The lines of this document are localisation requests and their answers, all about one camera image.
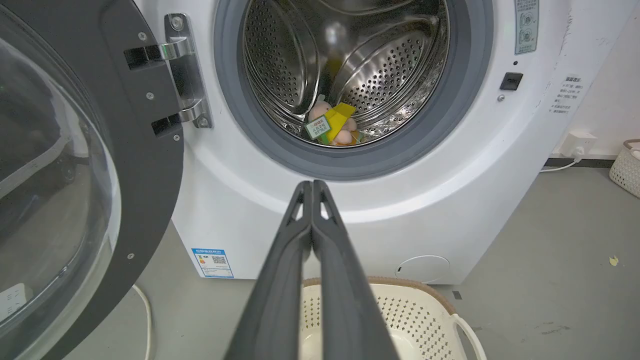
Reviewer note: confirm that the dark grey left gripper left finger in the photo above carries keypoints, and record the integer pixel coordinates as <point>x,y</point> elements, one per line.
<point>280,280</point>

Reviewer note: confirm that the chrome door hinge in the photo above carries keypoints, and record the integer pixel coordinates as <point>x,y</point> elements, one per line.
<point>186,70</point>

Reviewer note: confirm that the white front-load washing machine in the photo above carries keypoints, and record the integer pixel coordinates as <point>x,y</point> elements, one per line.
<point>450,165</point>

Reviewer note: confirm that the white perforated laundry basket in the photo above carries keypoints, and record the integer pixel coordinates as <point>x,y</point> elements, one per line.
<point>415,320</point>

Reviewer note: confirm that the small white woven basket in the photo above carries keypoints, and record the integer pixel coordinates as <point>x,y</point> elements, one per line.
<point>626,167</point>

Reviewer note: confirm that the pink and yellow plush toy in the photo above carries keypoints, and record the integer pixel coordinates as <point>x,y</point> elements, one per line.
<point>332,125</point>

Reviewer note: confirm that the blue energy label sticker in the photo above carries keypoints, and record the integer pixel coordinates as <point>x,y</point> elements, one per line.
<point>212,262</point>

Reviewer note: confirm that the yellow scrap on floor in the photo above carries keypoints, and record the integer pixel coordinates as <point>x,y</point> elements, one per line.
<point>613,260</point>

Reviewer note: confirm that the dark grey washer door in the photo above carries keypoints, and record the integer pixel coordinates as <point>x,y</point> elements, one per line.
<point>75,165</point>

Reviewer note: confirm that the white wall plug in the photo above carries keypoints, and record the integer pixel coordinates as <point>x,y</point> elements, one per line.
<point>577,143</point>

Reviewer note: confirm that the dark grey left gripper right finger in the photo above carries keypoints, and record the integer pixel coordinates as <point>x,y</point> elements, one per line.
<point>345,290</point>

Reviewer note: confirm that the pale warning sticker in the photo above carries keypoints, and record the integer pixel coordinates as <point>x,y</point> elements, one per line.
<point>526,25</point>

